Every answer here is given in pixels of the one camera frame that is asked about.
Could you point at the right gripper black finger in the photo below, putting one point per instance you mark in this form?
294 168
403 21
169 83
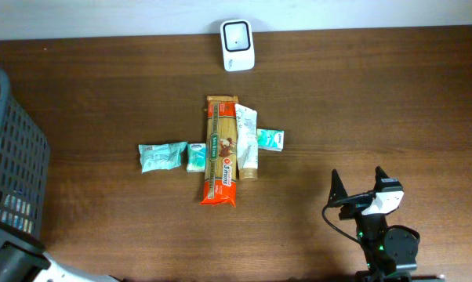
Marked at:
379 177
337 192

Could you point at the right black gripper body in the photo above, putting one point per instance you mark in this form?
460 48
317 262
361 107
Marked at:
353 207

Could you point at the white cream tube gold cap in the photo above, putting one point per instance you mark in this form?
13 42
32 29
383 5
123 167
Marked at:
247 145

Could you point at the orange spaghetti pasta pack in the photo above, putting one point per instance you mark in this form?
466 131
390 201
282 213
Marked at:
221 151

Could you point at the green Kleenex tissue pack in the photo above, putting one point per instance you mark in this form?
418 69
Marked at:
196 154

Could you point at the small teal snack bag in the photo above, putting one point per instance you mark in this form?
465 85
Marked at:
161 157

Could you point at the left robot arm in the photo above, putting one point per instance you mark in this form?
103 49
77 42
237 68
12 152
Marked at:
23 258

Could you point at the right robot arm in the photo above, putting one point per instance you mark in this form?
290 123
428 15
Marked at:
390 251

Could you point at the white barcode scanner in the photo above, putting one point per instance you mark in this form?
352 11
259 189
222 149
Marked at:
237 45

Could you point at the grey plastic basket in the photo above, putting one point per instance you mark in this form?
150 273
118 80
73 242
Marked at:
24 162

